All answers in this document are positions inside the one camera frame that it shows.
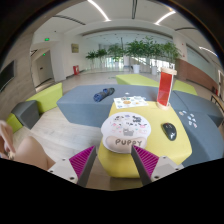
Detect round puppy mouse pad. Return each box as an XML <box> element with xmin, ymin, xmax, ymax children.
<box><xmin>101</xmin><ymin>112</ymin><xmax>151</xmax><ymax>154</ymax></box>

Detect lime green bench far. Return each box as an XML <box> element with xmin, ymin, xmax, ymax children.
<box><xmin>116</xmin><ymin>74</ymin><xmax>197</xmax><ymax>95</ymax></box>

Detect white sticker sheet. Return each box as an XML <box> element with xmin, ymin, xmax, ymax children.
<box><xmin>114</xmin><ymin>96</ymin><xmax>147</xmax><ymax>109</ymax></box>

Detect lime green bench left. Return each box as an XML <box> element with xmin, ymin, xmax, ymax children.
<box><xmin>7</xmin><ymin>83</ymin><xmax>63</xmax><ymax>132</ymax></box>

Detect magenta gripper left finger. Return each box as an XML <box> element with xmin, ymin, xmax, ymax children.
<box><xmin>49</xmin><ymin>146</ymin><xmax>97</xmax><ymax>187</ymax></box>

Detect grey ottoman right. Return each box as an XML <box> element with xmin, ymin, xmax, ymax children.
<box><xmin>171</xmin><ymin>91</ymin><xmax>224</xmax><ymax>167</ymax></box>

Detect rolled blue grey cloth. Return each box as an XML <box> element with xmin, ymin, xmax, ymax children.
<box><xmin>93</xmin><ymin>88</ymin><xmax>115</xmax><ymax>102</ymax></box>

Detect large grey ottoman bench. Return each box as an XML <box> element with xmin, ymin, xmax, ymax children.
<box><xmin>56</xmin><ymin>83</ymin><xmax>181</xmax><ymax>128</ymax></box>

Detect red fire extinguisher box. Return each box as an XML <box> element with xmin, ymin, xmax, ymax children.
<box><xmin>73</xmin><ymin>65</ymin><xmax>80</xmax><ymax>75</ymax></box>

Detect lime green bench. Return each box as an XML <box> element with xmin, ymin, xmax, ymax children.
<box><xmin>7</xmin><ymin>83</ymin><xmax>63</xmax><ymax>132</ymax></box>
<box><xmin>116</xmin><ymin>74</ymin><xmax>197</xmax><ymax>95</ymax></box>

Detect person's bare knee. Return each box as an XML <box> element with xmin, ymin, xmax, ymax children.
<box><xmin>15</xmin><ymin>136</ymin><xmax>55</xmax><ymax>170</ymax></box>

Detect person's bare hand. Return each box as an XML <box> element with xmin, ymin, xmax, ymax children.
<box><xmin>0</xmin><ymin>120</ymin><xmax>16</xmax><ymax>159</ymax></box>

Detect black computer mouse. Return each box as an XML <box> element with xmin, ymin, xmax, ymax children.
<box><xmin>162</xmin><ymin>123</ymin><xmax>177</xmax><ymax>141</ymax></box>

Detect red hourglass wooden frame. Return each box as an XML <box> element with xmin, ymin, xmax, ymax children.
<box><xmin>157</xmin><ymin>67</ymin><xmax>177</xmax><ymax>110</ymax></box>

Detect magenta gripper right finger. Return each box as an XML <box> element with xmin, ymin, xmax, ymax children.
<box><xmin>131</xmin><ymin>145</ymin><xmax>184</xmax><ymax>185</ymax></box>

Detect potted green plant white pot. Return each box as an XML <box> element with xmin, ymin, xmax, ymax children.
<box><xmin>126</xmin><ymin>40</ymin><xmax>146</xmax><ymax>74</ymax></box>

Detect dark grey cube stool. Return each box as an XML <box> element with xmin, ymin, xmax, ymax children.
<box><xmin>12</xmin><ymin>100</ymin><xmax>40</xmax><ymax>129</ymax></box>

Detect small stickers on ottoman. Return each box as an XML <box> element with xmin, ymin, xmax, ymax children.
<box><xmin>178</xmin><ymin>110</ymin><xmax>197</xmax><ymax>128</ymax></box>

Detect yellow-green table block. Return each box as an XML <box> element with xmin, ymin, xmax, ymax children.
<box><xmin>97</xmin><ymin>100</ymin><xmax>193</xmax><ymax>179</ymax></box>

